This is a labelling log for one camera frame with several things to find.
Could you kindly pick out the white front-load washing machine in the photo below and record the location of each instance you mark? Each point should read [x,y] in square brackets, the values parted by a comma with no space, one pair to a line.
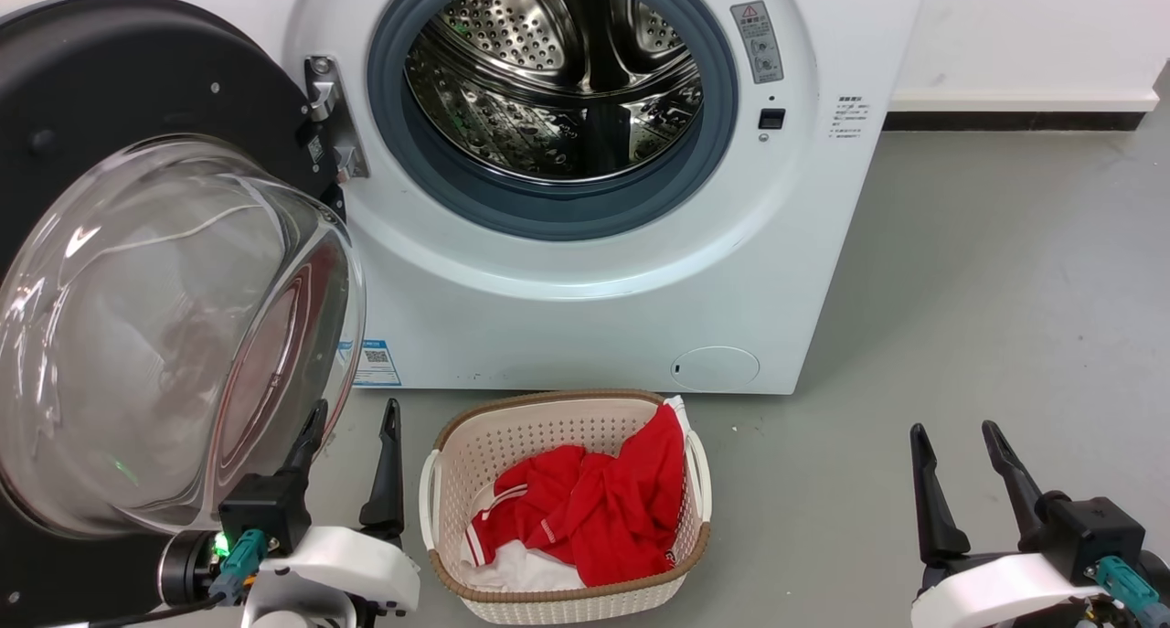
[594,308]

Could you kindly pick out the metal door hinge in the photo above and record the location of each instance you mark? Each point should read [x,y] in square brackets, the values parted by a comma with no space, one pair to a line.
[331,116]

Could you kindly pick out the black round glass washer door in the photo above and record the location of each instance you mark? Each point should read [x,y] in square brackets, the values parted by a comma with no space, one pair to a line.
[137,335]

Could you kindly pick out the stainless steel washer drum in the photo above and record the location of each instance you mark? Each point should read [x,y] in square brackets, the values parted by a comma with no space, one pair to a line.
[558,70]

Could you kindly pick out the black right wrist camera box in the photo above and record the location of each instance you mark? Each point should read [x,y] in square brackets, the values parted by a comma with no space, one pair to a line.
[1088,527]

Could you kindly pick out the blue energy label sticker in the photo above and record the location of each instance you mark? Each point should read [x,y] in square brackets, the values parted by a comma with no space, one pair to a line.
[377,363]

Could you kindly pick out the round white filter cover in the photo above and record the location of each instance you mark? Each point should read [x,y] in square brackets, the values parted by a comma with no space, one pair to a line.
[715,369]

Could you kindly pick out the teal left camera connector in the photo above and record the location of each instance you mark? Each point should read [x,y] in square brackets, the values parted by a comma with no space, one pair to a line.
[238,559]

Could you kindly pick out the grey warning sticker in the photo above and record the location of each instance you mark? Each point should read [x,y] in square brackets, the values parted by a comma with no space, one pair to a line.
[757,41]

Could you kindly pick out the black door latch socket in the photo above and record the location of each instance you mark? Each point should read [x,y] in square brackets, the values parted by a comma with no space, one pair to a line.
[771,118]

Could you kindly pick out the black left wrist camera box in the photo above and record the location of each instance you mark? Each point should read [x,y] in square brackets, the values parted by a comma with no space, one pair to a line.
[270,509]

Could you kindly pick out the teal camera connector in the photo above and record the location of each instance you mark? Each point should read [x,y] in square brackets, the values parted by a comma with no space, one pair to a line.
[238,559]
[1129,587]

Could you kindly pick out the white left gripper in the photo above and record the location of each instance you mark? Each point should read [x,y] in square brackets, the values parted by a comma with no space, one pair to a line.
[347,569]

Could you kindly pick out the red garment with white stripes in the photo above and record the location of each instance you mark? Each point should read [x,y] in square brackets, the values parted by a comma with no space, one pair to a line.
[612,509]

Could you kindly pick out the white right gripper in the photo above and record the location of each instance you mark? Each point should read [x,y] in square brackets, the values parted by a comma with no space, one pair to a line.
[996,596]

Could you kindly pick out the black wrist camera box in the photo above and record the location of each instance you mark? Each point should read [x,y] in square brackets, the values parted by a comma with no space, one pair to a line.
[1088,527]
[270,509]

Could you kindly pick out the beige plastic laundry basket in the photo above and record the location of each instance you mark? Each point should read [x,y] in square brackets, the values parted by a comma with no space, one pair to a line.
[475,454]

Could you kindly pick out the teal right camera connector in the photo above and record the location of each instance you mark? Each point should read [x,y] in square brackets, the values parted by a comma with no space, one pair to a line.
[1129,587]

